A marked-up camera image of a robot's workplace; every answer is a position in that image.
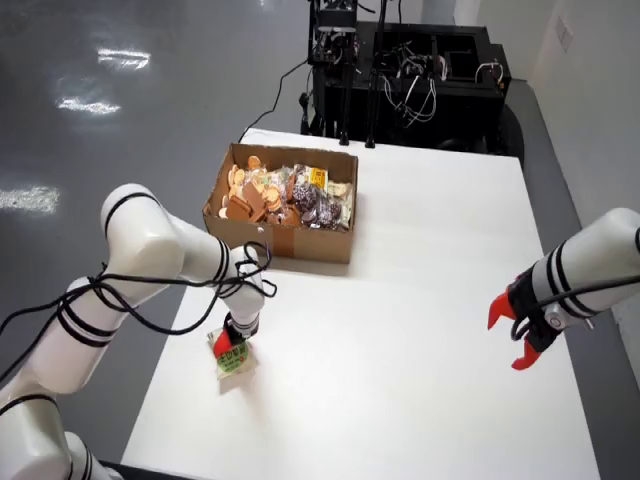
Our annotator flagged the black electronics frame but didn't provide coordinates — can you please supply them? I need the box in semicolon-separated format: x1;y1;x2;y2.
308;0;362;66

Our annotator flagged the green sunflower seed snack packet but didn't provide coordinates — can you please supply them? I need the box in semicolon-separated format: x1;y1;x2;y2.
207;327;260;395

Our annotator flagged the white cable bundle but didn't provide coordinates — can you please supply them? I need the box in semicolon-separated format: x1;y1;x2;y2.
382;44;439;125

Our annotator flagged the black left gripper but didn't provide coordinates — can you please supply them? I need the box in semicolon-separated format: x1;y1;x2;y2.
213;312;259;359

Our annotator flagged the brown square biscuit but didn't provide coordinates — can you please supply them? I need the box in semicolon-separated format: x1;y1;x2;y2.
242;180;266;211

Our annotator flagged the white looped cable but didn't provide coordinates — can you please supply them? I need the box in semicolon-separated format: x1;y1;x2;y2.
476;59;503;85

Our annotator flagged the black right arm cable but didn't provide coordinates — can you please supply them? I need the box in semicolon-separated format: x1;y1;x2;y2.
509;272;640;342

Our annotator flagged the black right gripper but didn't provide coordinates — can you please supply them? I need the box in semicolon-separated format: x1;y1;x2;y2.
487;272;564;372

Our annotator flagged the black equipment cart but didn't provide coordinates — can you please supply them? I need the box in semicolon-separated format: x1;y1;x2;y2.
299;19;525;156

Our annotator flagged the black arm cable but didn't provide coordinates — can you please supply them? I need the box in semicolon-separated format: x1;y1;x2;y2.
509;272;640;342
0;242;279;386

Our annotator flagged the large sprinkled chocolate cookie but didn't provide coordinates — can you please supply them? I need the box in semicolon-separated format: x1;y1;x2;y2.
292;184;317;209

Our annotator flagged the black floor cable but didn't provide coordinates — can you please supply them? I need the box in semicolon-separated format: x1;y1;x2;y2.
242;58;314;144

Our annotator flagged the black stand pole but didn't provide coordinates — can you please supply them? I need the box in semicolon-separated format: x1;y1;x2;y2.
337;59;352;147
364;0;390;150

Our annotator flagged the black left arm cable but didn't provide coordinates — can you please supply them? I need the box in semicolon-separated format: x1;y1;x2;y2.
0;242;279;386

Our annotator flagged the brown cardboard box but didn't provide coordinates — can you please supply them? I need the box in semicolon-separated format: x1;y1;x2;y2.
202;142;360;265

